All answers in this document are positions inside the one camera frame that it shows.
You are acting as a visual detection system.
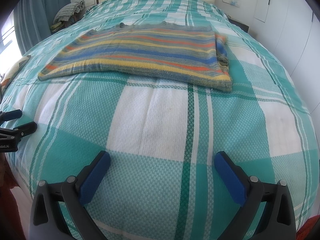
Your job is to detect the grey folded clothes pile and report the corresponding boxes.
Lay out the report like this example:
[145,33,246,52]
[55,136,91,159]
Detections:
[52,0,85,24]

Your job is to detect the patterned cream pillow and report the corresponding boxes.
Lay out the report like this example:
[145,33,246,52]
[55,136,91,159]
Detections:
[1,55,31,93]

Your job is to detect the teal plaid bedspread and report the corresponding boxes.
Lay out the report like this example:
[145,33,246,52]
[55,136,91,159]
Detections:
[1,0,319,239]

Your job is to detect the wall socket with blue plugs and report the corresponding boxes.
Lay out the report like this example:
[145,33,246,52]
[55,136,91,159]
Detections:
[222,0,240,7]

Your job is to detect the blue curtain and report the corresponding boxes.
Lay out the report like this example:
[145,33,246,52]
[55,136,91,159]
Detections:
[13,0,71,55]

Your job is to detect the dark bedside table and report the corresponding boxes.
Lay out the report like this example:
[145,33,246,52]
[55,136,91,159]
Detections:
[227,15,249,33]

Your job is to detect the striped knit sweater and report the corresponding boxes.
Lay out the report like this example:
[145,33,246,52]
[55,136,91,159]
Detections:
[38,22,232,93]

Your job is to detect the white wardrobe doors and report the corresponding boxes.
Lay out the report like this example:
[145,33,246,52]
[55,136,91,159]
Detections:
[240,0,320,111]

